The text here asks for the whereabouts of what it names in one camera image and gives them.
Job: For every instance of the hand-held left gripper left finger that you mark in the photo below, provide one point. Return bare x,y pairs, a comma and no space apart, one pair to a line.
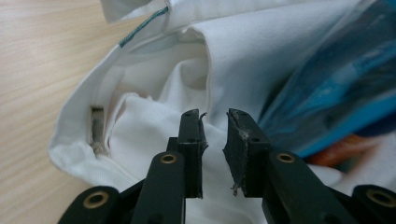
168,183

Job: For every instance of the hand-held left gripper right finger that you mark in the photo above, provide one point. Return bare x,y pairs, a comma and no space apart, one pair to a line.
280,186

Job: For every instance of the white shirt with coloured patches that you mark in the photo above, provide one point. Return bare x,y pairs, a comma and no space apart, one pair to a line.
243,62

